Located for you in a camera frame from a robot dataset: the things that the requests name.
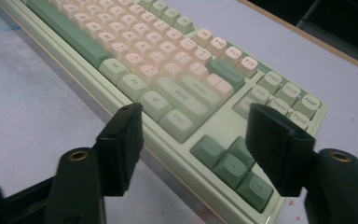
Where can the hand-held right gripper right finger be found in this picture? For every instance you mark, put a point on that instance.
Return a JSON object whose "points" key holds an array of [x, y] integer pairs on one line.
{"points": [[276, 149]]}

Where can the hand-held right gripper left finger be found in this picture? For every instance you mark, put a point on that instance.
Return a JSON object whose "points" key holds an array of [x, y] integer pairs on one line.
{"points": [[121, 149]]}

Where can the green and pink mechanical keyboard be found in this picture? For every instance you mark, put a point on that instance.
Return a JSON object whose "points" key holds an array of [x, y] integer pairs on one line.
{"points": [[167, 81]]}

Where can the wooden table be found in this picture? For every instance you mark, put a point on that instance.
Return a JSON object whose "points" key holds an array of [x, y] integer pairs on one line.
{"points": [[323, 45]]}

